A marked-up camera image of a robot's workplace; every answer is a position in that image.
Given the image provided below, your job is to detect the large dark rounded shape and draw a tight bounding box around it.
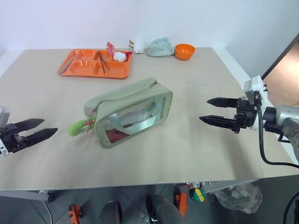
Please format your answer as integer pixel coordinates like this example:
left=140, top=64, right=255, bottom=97
left=145, top=193, right=186, bottom=224

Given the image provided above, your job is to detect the black floor cable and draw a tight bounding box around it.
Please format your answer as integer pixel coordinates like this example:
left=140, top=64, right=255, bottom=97
left=282, top=193, right=299, bottom=224

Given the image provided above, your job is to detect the dark chopstick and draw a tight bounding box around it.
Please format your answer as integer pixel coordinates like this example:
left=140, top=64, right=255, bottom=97
left=97, top=52, right=107, bottom=74
left=99, top=51, right=111, bottom=71

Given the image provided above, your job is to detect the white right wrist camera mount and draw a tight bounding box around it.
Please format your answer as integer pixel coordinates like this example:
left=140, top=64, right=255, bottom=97
left=243, top=75, right=269, bottom=130

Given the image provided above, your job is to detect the red card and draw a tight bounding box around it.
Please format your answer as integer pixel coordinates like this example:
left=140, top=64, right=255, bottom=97
left=106, top=42, right=117, bottom=57

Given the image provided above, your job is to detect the brown wooden door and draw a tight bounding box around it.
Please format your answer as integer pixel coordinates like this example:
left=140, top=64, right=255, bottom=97
left=261, top=34, right=299, bottom=108

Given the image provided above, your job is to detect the white plush toy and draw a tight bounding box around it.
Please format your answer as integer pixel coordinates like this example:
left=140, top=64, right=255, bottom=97
left=128, top=37, right=147, bottom=55

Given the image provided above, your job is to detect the grey table frame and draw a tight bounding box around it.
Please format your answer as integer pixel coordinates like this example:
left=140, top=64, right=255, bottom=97
left=0, top=189, right=57, bottom=203

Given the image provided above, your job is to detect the teal cloth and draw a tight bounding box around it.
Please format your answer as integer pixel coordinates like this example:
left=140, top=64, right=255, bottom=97
left=146, top=36, right=176, bottom=57

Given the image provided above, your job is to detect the white plush with red trim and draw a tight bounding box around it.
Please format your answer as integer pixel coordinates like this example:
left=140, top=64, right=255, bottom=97
left=113, top=51, right=133, bottom=63

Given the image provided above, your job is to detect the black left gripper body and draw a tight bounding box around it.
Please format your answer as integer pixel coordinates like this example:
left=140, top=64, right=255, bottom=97
left=0, top=123, right=29, bottom=154

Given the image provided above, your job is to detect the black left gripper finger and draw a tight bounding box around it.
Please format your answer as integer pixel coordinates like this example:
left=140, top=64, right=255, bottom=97
left=14, top=118, right=45, bottom=136
left=24, top=127, right=58, bottom=147

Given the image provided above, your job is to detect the orange bowl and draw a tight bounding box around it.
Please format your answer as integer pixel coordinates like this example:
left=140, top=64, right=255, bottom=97
left=175, top=43, right=196, bottom=61

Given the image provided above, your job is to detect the orange compartment tray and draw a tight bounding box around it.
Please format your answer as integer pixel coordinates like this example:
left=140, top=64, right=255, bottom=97
left=57, top=49, right=133, bottom=79

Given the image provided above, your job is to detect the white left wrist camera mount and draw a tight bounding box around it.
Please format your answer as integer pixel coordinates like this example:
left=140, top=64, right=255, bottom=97
left=0, top=105, right=11, bottom=157

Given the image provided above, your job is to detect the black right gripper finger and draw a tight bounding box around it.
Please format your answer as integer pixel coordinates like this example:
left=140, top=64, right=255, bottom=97
left=199, top=115, right=237, bottom=131
left=206, top=97, right=239, bottom=110

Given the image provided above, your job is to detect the clear plastic bag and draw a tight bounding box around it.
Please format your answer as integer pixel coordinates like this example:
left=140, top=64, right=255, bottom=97
left=213, top=182, right=263, bottom=214

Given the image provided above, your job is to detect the small dark rounded shape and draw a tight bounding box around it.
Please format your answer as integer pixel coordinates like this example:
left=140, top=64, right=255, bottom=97
left=100, top=200, right=123, bottom=224

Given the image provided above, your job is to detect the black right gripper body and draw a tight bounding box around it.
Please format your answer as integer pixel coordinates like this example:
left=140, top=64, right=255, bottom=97
left=232, top=97, right=258, bottom=135

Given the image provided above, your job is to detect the green plush zipper charm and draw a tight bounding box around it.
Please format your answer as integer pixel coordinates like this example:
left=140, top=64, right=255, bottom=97
left=67, top=117, right=96, bottom=137

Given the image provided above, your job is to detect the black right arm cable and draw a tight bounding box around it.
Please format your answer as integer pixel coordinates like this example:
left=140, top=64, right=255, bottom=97
left=255, top=92, right=299, bottom=168

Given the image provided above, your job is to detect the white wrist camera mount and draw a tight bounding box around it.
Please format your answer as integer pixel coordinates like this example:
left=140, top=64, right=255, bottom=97
left=243, top=75, right=269, bottom=130
left=0, top=105, right=11, bottom=157

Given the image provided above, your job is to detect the green clear-window toiletry bag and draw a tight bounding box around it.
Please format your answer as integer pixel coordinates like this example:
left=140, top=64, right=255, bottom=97
left=83, top=77, right=174, bottom=149

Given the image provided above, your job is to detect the grey chopstick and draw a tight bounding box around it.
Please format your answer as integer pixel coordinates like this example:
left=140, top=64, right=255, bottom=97
left=59, top=56, right=77, bottom=76
left=58, top=55, right=76, bottom=75

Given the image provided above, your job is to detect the orange tool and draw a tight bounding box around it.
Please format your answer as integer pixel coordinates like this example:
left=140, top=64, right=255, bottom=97
left=67, top=203, right=84, bottom=224
left=173, top=186, right=189, bottom=211

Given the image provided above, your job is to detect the green and yellow object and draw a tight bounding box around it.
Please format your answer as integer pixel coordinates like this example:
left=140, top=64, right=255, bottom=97
left=189, top=186, right=206, bottom=203

